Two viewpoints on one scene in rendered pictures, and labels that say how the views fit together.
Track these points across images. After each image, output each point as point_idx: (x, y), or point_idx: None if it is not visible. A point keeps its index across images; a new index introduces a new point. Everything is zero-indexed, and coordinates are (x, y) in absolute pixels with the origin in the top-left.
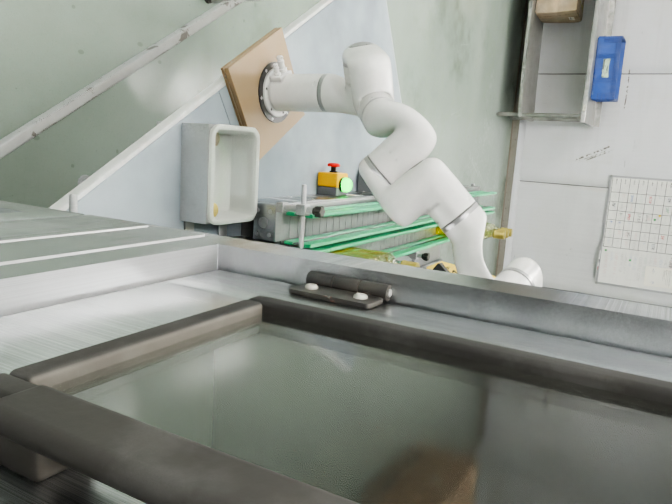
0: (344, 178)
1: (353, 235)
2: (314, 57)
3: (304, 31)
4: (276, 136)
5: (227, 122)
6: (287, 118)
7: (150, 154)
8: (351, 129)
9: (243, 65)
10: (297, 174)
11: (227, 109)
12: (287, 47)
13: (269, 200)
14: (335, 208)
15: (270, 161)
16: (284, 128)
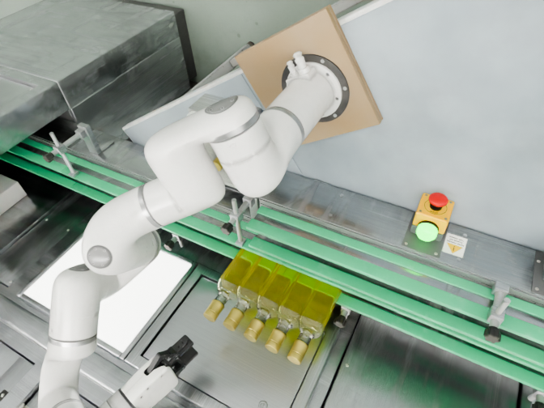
0: (425, 223)
1: (331, 277)
2: (439, 46)
3: (410, 4)
4: (317, 133)
5: (256, 103)
6: (338, 121)
7: (183, 108)
8: None
9: (255, 55)
10: (377, 179)
11: (254, 91)
12: (360, 31)
13: (286, 185)
14: (333, 240)
15: (325, 152)
16: (333, 129)
